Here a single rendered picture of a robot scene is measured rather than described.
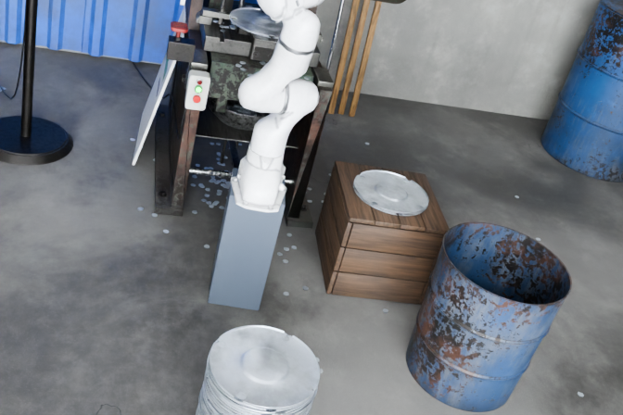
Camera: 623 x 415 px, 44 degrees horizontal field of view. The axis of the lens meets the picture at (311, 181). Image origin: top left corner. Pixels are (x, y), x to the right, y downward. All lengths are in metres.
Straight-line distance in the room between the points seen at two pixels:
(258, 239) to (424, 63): 2.35
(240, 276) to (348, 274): 0.43
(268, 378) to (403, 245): 0.98
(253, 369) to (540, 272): 1.12
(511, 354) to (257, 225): 0.89
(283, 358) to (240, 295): 0.67
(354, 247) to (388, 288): 0.24
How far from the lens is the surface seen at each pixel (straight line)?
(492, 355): 2.49
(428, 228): 2.78
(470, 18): 4.63
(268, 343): 2.10
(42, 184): 3.22
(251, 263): 2.61
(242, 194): 2.44
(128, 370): 2.45
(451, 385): 2.59
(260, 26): 2.91
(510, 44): 4.79
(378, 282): 2.89
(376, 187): 2.89
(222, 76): 2.91
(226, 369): 2.00
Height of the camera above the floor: 1.75
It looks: 30 degrees down
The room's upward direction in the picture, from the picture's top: 15 degrees clockwise
